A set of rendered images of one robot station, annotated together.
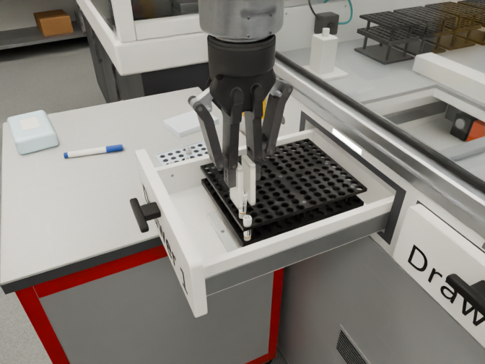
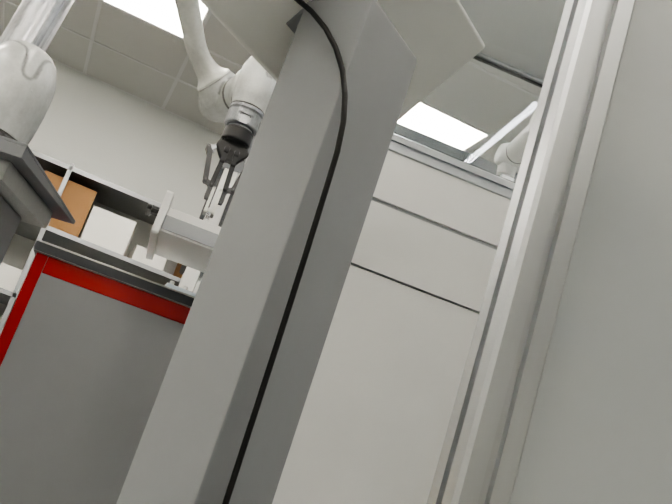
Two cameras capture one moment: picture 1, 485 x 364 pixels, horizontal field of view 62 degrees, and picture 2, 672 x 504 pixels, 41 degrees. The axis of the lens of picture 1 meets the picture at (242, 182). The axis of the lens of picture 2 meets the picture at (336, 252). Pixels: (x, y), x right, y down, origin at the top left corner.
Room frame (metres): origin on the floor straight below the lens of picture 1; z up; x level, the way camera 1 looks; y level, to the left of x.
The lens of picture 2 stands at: (-1.49, -0.90, 0.30)
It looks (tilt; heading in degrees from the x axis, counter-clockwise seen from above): 17 degrees up; 16
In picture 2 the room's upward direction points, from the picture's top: 19 degrees clockwise
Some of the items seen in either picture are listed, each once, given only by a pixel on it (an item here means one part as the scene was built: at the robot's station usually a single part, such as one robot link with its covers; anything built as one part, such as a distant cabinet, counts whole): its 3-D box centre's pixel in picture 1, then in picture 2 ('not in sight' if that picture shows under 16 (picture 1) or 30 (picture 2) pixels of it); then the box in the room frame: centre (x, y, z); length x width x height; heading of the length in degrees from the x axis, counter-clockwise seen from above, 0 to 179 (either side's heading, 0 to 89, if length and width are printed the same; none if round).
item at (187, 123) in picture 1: (190, 122); not in sight; (0.98, 0.14, 0.77); 0.13 x 0.09 x 0.02; 128
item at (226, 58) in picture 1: (241, 72); (233, 146); (0.45, 0.00, 1.12); 0.08 x 0.07 x 0.09; 115
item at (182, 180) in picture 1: (283, 192); (237, 260); (0.55, -0.07, 0.86); 0.40 x 0.26 x 0.06; 115
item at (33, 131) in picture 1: (32, 131); not in sight; (0.91, 0.54, 0.78); 0.15 x 0.10 x 0.04; 32
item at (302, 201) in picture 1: (279, 191); not in sight; (0.55, -0.06, 0.87); 0.22 x 0.18 x 0.06; 115
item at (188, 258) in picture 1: (167, 223); (159, 227); (0.46, 0.12, 0.87); 0.29 x 0.02 x 0.11; 25
